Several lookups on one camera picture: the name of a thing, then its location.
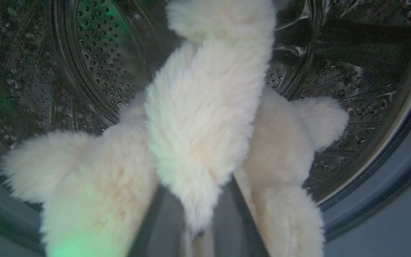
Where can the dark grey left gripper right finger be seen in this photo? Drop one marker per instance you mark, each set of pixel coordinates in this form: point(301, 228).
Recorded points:
point(228, 221)

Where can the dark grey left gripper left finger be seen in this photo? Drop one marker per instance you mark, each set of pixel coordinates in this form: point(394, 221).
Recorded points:
point(168, 228)

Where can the white fluffy plush toy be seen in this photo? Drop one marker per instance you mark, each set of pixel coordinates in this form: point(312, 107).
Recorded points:
point(205, 107)

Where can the perforated steel washing machine drum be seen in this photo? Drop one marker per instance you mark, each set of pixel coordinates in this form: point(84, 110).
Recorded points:
point(351, 71)

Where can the grey rubber door seal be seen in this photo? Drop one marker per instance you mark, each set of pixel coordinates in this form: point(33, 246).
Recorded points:
point(387, 178)

